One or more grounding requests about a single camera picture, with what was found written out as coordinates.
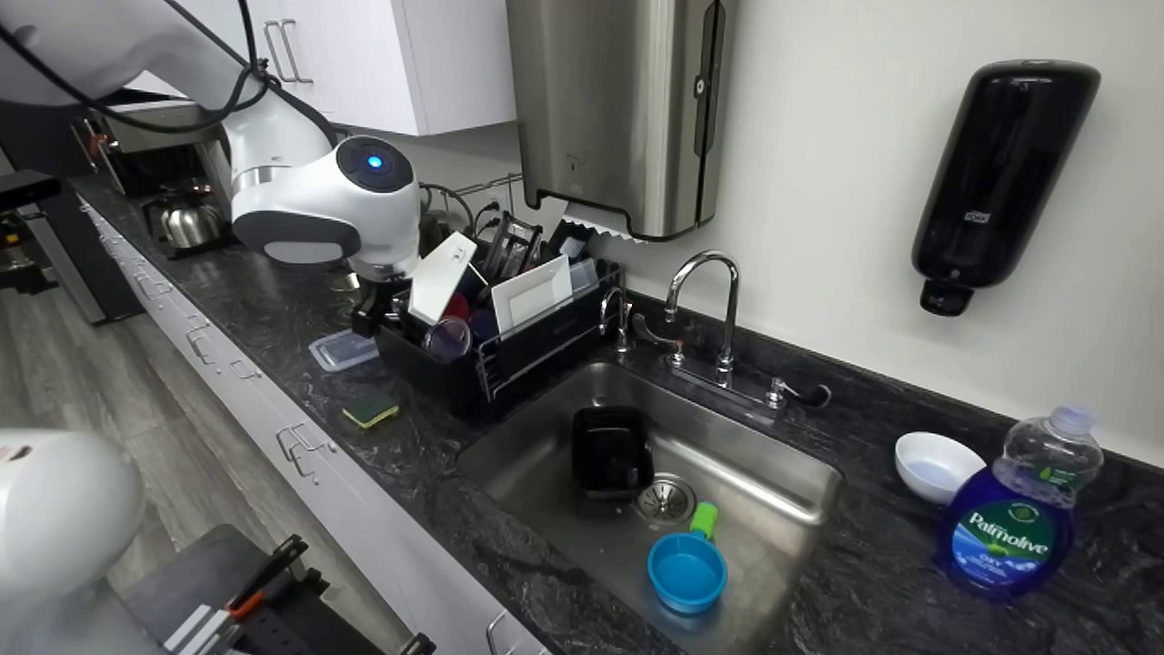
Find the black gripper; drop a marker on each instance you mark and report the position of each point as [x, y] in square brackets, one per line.
[381, 309]

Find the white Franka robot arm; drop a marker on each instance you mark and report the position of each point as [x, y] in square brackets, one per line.
[303, 194]

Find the black dish drying rack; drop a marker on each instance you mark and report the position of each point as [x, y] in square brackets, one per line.
[531, 350]

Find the clear plastic food container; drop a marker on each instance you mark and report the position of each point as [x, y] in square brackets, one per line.
[344, 350]

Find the clear drinking glass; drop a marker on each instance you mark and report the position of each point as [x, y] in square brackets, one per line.
[453, 339]

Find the green yellow sponge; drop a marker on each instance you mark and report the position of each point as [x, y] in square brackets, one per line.
[370, 416]

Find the white lower cabinets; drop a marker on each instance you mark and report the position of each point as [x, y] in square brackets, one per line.
[315, 474]

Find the silver kettle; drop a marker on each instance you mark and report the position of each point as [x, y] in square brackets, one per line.
[187, 218]

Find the white upper cabinet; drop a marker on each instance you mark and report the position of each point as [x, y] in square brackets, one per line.
[411, 58]

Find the black mug in sink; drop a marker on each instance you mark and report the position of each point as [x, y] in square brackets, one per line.
[607, 453]

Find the black marker pen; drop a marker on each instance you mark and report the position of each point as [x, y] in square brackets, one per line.
[259, 581]

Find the stainless paper towel dispenser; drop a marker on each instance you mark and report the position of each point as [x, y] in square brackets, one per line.
[606, 109]

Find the chrome sink faucet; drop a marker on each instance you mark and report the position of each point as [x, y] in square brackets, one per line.
[727, 327]

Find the stainless steel sink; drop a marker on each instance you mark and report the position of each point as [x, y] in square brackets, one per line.
[749, 486]

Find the small white bowl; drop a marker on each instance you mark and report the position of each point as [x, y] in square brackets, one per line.
[936, 468]

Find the blue dish soap bottle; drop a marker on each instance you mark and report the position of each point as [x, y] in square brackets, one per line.
[1004, 533]

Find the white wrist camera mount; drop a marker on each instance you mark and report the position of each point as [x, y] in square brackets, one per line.
[439, 276]

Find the black wall soap dispenser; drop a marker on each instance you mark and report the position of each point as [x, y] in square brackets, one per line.
[1000, 167]

